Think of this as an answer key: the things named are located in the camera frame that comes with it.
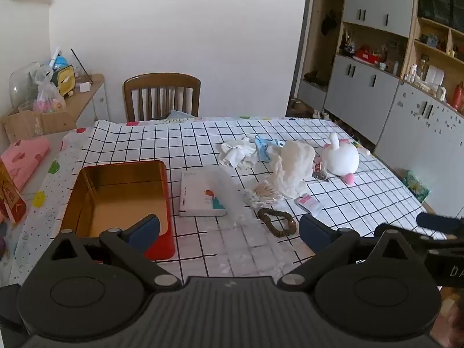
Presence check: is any yellow toy clock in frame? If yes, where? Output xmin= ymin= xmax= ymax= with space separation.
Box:
xmin=49 ymin=66 xmax=75 ymax=97

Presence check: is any red bottle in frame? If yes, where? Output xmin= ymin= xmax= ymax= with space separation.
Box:
xmin=451 ymin=83 xmax=464 ymax=113

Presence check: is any black white checkered tablecloth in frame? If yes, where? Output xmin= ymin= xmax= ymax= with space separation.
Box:
xmin=61 ymin=116 xmax=428 ymax=287

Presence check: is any dark hanging hat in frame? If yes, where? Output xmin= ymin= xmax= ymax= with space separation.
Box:
xmin=321 ymin=11 xmax=338 ymax=37

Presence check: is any white towel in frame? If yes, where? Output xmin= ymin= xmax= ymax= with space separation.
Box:
xmin=268 ymin=141 xmax=317 ymax=199

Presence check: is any cardboard box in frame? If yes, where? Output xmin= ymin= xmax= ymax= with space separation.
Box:
xmin=2 ymin=109 xmax=77 ymax=142

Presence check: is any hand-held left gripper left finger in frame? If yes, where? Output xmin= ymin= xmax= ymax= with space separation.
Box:
xmin=49 ymin=215 xmax=182 ymax=292

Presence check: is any red tin box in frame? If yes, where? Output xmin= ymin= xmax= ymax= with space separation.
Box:
xmin=60 ymin=160 xmax=176 ymax=260

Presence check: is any off-white rag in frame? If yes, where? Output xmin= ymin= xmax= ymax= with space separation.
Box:
xmin=218 ymin=136 xmax=259 ymax=169

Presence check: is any tea bag red label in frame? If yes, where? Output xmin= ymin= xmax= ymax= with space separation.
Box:
xmin=312 ymin=159 xmax=330 ymax=182

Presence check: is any wooden side cabinet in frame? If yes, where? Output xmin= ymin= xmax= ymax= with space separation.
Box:
xmin=61 ymin=73 xmax=109 ymax=131

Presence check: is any grey wooden wall cabinet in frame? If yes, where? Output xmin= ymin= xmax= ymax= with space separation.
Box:
xmin=286 ymin=0 xmax=464 ymax=204

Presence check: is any bag of cotton swabs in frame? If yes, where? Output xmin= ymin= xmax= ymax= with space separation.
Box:
xmin=246 ymin=180 xmax=287 ymax=209

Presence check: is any wooden chair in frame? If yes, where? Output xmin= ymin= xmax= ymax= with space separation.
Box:
xmin=123 ymin=73 xmax=201 ymax=122

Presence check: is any clear plastic bag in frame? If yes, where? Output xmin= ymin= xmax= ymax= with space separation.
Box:
xmin=32 ymin=67 xmax=68 ymax=114

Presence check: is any green tissue box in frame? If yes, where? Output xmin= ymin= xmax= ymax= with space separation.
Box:
xmin=402 ymin=170 xmax=431 ymax=204

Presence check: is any white teal paper box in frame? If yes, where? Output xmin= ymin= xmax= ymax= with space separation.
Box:
xmin=179 ymin=171 xmax=227 ymax=217

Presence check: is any small pink white packet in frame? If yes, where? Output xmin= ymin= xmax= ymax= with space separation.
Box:
xmin=294 ymin=194 xmax=324 ymax=215

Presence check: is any yellow drink bottle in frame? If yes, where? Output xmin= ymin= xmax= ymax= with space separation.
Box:
xmin=0 ymin=159 xmax=27 ymax=224

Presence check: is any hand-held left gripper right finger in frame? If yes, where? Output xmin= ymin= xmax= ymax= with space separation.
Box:
xmin=277 ymin=214 xmax=424 ymax=292

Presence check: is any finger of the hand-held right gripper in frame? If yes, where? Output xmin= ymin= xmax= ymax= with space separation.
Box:
xmin=416 ymin=213 xmax=463 ymax=232
xmin=374 ymin=224 xmax=437 ymax=243

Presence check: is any blue printed face mask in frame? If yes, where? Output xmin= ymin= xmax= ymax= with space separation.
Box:
xmin=254 ymin=135 xmax=287 ymax=162

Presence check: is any white pink plush rabbit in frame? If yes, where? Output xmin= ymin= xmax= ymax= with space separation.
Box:
xmin=321 ymin=131 xmax=371 ymax=185

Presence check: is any folded pink cloth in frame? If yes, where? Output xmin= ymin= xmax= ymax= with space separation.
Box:
xmin=0 ymin=138 xmax=51 ymax=193

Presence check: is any thin black stick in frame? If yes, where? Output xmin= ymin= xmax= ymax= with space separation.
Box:
xmin=70 ymin=49 xmax=95 ymax=80

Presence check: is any wooden bead bracelet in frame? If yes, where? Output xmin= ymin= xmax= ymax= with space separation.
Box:
xmin=257 ymin=207 xmax=297 ymax=235

